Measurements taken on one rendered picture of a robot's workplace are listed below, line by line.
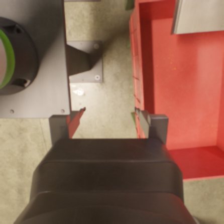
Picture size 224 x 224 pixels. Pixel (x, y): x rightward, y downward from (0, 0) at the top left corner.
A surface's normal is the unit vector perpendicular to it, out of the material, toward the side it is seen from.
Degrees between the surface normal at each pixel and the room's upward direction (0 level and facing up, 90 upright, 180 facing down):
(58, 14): 0
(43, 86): 0
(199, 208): 0
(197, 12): 30
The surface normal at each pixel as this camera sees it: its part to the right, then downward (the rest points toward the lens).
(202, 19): 0.04, 0.72
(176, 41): 0.00, 0.28
